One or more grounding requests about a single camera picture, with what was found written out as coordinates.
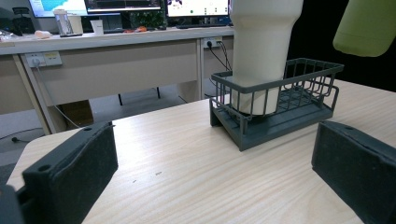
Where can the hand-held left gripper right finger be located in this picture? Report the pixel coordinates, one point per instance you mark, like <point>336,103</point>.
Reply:
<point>358,168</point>

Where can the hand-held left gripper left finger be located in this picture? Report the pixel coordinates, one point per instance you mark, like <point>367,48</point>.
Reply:
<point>70,174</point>

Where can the green bottle with white cap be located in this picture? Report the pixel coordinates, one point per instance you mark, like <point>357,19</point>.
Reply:
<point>364,28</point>

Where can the white tumbler with lid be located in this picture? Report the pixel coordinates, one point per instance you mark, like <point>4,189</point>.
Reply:
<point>261,46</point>

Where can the brown cardboard box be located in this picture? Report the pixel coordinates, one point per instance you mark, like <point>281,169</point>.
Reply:
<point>77,113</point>

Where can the black chair legs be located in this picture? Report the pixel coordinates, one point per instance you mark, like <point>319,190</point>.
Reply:
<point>120,99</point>

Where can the beige office desk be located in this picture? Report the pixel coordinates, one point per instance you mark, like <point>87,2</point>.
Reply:
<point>124,65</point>

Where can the pale pink object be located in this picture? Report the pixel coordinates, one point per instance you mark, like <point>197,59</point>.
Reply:
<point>42,34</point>

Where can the white paper cup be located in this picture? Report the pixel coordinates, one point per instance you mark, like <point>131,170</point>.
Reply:
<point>97,27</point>

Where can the clear plastic jar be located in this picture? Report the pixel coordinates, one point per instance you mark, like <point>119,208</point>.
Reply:
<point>63,21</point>

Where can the orange object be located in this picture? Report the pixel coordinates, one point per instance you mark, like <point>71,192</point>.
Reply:
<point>138,29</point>

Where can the black office chair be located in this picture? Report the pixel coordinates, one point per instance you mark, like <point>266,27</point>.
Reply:
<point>20,21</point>

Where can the computer monitor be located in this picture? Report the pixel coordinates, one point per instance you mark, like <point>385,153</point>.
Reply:
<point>53,6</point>
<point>123,4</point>
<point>197,7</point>

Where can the green plant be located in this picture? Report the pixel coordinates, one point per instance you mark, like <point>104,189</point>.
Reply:
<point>148,19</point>

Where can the socket with black plugs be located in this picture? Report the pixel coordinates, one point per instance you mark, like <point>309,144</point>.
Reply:
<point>212,41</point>

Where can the black keyboard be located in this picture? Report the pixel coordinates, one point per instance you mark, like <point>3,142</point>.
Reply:
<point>202,26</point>

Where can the white wall socket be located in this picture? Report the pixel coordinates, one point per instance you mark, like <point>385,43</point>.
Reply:
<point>43,59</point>

